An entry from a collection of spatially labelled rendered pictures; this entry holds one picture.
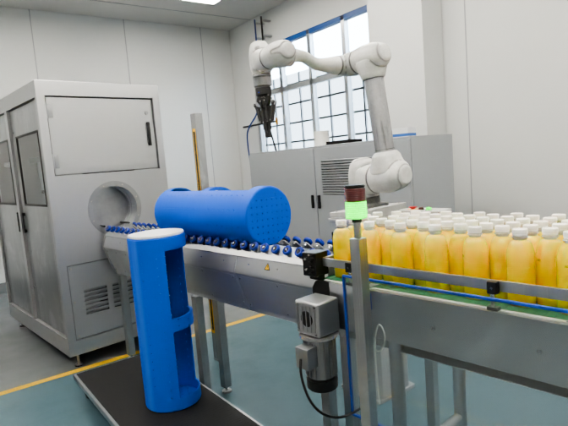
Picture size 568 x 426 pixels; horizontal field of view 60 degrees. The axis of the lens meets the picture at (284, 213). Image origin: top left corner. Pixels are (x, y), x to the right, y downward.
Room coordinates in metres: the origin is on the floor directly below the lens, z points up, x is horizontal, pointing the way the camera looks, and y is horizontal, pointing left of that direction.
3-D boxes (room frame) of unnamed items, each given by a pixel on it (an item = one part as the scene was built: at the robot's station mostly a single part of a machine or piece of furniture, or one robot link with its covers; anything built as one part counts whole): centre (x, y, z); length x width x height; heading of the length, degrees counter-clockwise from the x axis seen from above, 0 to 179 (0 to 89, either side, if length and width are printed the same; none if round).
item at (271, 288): (2.75, 0.48, 0.79); 2.17 x 0.29 x 0.34; 42
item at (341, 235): (1.79, -0.21, 1.00); 0.07 x 0.07 x 0.20
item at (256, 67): (2.37, 0.05, 1.83); 0.13 x 0.11 x 0.16; 34
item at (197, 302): (2.70, 0.53, 0.31); 0.06 x 0.06 x 0.63; 42
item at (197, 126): (3.30, 0.53, 0.85); 0.06 x 0.06 x 1.70; 42
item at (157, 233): (2.44, 0.65, 1.03); 0.28 x 0.28 x 0.01
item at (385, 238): (1.67, -0.36, 1.00); 0.07 x 0.07 x 0.20
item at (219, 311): (2.80, 0.43, 0.31); 0.06 x 0.06 x 0.63; 42
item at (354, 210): (1.44, -0.21, 1.18); 0.06 x 0.06 x 0.05
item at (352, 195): (1.44, -0.21, 1.23); 0.06 x 0.06 x 0.04
